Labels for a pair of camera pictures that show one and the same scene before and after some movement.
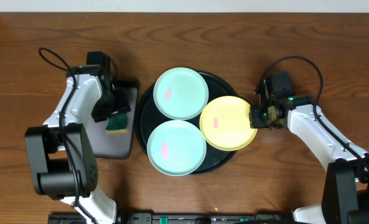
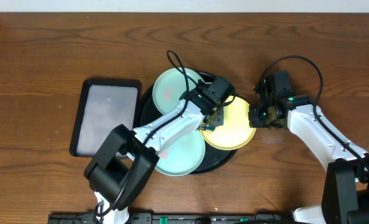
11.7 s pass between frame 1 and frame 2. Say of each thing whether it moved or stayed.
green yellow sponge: moved
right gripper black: stayed
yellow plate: stayed
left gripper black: moved
